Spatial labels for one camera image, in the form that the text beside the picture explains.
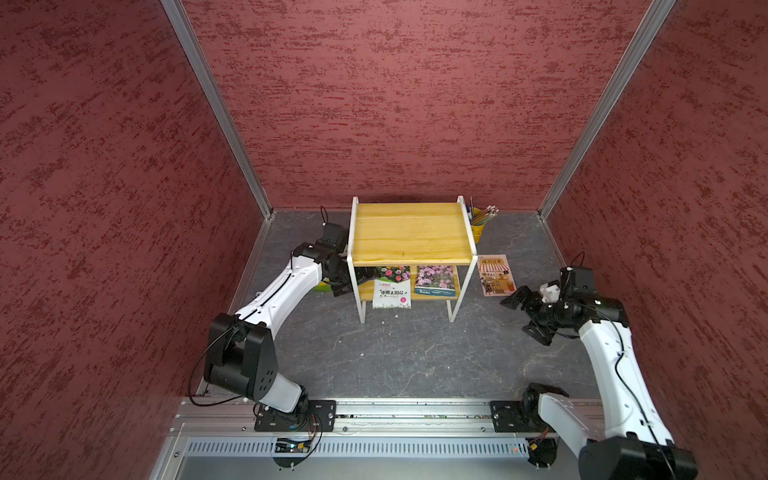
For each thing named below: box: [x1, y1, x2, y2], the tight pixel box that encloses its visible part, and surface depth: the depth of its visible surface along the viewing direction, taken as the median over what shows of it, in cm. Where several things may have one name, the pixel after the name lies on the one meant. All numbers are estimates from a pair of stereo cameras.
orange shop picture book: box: [477, 254, 517, 297], surface depth 105 cm
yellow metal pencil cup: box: [472, 208, 486, 244], surface depth 106 cm
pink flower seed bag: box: [414, 265, 456, 297], surface depth 83 cm
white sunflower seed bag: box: [372, 266, 411, 309], surface depth 81 cm
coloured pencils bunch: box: [466, 196, 500, 226], surface depth 103 cm
